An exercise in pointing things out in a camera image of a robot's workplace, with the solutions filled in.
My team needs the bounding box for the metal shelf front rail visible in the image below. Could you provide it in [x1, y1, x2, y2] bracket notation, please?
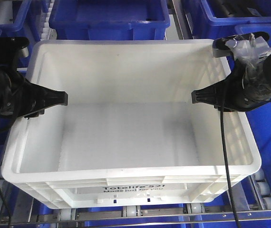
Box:
[0, 209, 271, 226]

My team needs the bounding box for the white plastic tote bin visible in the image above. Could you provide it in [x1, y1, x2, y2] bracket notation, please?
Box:
[1, 39, 261, 209]

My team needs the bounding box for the black cable right side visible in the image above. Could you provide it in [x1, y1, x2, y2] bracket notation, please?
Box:
[220, 83, 241, 228]

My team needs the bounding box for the blue bin left far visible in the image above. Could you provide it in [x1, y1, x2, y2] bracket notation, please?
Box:
[0, 0, 50, 42]

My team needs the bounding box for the right white roller track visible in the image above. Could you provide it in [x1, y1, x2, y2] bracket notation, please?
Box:
[252, 169, 271, 210]

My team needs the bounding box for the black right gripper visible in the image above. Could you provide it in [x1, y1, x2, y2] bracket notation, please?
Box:
[191, 31, 271, 112]

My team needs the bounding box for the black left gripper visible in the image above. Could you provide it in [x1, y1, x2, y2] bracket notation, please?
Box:
[0, 37, 68, 118]

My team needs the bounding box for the blue bin right far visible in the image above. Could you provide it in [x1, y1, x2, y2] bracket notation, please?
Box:
[182, 0, 271, 39]

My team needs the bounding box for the blue bin behind centre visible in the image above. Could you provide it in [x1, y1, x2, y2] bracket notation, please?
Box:
[48, 0, 170, 40]

